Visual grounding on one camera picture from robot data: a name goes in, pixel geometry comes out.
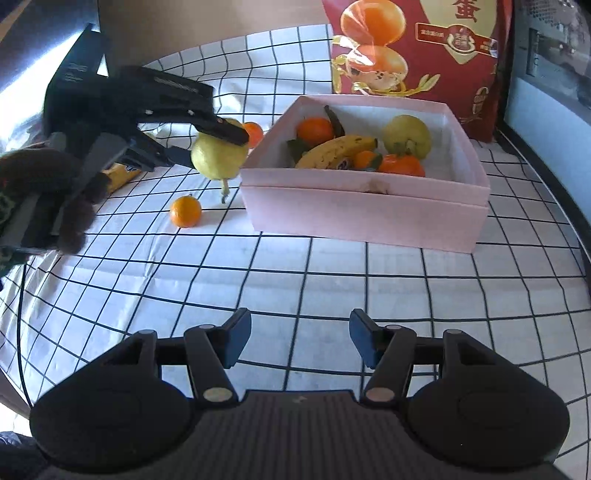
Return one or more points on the green pear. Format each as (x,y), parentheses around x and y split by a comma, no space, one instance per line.
(406,136)
(214,157)

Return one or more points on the brown spotted yellow banana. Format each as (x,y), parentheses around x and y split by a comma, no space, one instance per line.
(332,154)

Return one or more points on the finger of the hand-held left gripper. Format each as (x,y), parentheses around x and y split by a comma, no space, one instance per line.
(178,157)
(226,133)

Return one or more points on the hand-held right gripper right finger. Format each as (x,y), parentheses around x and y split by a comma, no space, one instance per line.
(362,332)

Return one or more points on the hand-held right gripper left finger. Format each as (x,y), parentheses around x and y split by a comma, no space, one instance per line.
(240,337)

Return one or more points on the person's left hand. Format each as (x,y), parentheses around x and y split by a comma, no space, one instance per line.
(32,170)

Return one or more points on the black flat monitor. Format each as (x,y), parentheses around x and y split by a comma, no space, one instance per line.
(27,55)

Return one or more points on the yellow banana with sticker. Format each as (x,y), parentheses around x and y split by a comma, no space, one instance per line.
(117,177)

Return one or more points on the black computer case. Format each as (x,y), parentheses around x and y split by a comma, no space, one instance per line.
(554,55)

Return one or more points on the red printed snack bag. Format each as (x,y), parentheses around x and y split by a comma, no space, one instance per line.
(438,69)

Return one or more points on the small mandarin orange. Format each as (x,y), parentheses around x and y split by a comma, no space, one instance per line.
(186,211)
(364,159)

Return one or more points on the white black-grid tablecloth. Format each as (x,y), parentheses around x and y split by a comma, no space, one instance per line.
(300,277)

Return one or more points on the pink cardboard box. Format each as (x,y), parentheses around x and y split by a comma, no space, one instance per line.
(369,217)

